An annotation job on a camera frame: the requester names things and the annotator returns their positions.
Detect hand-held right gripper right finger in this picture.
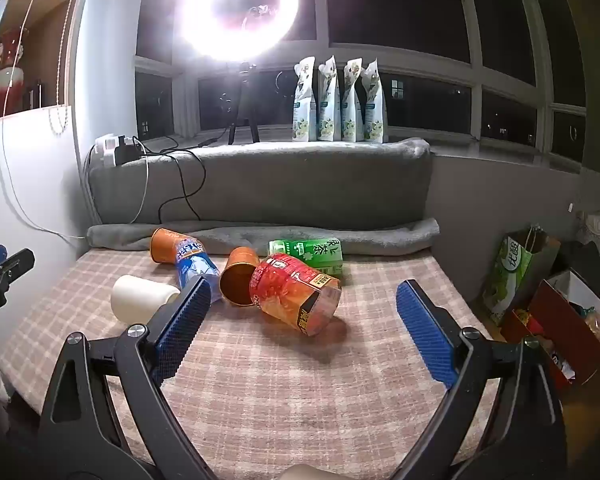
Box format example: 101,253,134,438
396,280,567,480

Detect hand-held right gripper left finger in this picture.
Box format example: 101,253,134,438
37,276,218,480

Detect red paper cup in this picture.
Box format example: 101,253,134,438
249,254,342,337

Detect white cup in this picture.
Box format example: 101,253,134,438
110,274,181,324

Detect plain orange paper cup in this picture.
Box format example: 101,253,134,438
219,246,261,307

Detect orange blue snack can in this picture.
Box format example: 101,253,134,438
150,227,222,304

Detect green paper bag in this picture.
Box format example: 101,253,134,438
482,226,562,327

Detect green drink carton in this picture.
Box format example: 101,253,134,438
268,237,345,277

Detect white power strip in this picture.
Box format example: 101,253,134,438
92,132,131,167

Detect red cardboard box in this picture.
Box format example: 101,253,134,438
500,269,600,397

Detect black charger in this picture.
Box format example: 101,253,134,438
113,135,144,167

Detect grey blanket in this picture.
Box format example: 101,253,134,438
86,136,441,256

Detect red and white vase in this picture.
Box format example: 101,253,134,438
0,26,31,117

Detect wooden shelf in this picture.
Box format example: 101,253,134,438
0,0,93,123

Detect black tripod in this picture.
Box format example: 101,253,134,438
227,61,261,146

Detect white green standing pouch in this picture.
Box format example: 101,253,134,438
292,57,317,144
340,58,365,144
362,59,389,144
315,55,342,143

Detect long white cable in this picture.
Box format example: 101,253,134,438
0,0,87,241

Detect short white cable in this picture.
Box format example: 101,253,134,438
129,158,152,224

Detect black cable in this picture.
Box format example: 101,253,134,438
139,137,231,224

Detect white bead chain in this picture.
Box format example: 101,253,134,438
49,0,78,136

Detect ring light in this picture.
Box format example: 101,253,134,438
171,0,301,64

